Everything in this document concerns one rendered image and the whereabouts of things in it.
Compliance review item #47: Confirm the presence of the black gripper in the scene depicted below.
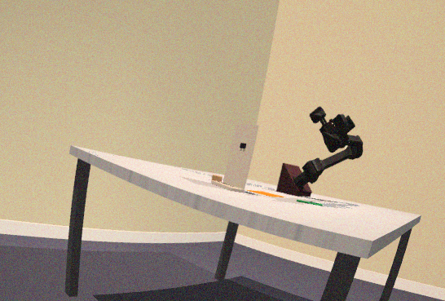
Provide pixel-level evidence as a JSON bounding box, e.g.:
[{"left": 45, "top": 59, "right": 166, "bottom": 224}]
[{"left": 309, "top": 106, "right": 342, "bottom": 153}]

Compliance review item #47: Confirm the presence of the small orange block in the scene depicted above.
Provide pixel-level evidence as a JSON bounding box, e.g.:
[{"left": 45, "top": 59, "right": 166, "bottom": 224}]
[{"left": 211, "top": 175, "right": 223, "bottom": 182}]

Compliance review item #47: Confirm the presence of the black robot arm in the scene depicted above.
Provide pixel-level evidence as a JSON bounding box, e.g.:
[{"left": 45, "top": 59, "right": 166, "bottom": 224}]
[{"left": 293, "top": 114, "right": 363, "bottom": 189}]

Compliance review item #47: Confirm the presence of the grey panel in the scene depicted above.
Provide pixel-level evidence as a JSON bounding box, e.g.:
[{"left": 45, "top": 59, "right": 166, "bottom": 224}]
[{"left": 211, "top": 124, "right": 259, "bottom": 193}]

